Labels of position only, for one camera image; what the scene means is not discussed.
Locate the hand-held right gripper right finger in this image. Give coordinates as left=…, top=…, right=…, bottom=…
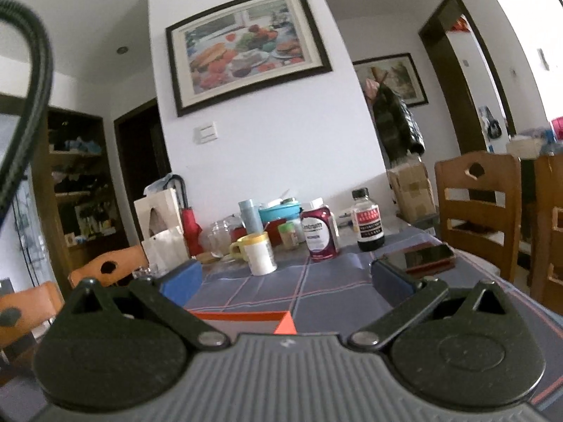
left=347, top=258, right=517, bottom=354

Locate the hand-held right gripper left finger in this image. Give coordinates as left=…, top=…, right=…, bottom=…
left=66, top=259, right=232, bottom=353

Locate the orange box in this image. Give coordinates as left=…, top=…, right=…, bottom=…
left=189, top=310, right=297, bottom=335

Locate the smartphone in red case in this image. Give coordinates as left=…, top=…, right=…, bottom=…
left=377, top=243, right=456, bottom=276

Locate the red umbrella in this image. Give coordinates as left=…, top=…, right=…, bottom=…
left=171, top=175, right=203, bottom=258

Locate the white tote bag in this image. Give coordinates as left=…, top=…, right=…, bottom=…
left=134, top=188, right=190, bottom=274

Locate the clear glass jar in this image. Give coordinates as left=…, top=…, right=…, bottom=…
left=208, top=217, right=236, bottom=258

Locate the wooden chair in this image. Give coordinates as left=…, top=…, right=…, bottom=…
left=435, top=151, right=522, bottom=283
left=0, top=281, right=65, bottom=353
left=530, top=154, right=563, bottom=315
left=68, top=245, right=151, bottom=289

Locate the dark bottle red label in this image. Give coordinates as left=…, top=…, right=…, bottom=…
left=350, top=188, right=386, bottom=252

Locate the yellow mug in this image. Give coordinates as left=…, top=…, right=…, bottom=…
left=229, top=234, right=247, bottom=261

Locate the white canister yellow lid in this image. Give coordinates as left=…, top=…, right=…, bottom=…
left=240, top=231, right=278, bottom=277

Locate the dark red supplement bottle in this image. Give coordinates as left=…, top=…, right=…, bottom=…
left=300, top=199, right=339, bottom=260

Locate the cardboard box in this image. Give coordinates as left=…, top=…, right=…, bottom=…
left=388, top=162, right=437, bottom=223

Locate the grey-blue thermos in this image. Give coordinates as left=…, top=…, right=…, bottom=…
left=239, top=199, right=265, bottom=235

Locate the small jar green lid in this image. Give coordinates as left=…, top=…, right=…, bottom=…
left=277, top=222, right=300, bottom=251

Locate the teal lidded bowl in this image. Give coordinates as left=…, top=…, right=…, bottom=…
left=259, top=199, right=304, bottom=226

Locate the dark hanging jacket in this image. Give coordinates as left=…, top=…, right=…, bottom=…
left=372, top=83, right=425, bottom=170

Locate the dark wooden cabinet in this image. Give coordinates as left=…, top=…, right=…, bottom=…
left=30, top=105, right=118, bottom=274

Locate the small framed painting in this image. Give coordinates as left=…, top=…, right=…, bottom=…
left=353, top=53, right=429, bottom=107

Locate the large framed food painting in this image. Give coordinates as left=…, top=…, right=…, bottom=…
left=165, top=0, right=334, bottom=117

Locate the white wall switch plate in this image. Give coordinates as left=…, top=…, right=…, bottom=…
left=194, top=122, right=220, bottom=145

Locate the dark wooden door frame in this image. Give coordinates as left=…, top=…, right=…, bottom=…
left=418, top=0, right=518, bottom=155

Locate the black braided cable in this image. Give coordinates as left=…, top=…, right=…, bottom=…
left=0, top=0, right=55, bottom=230

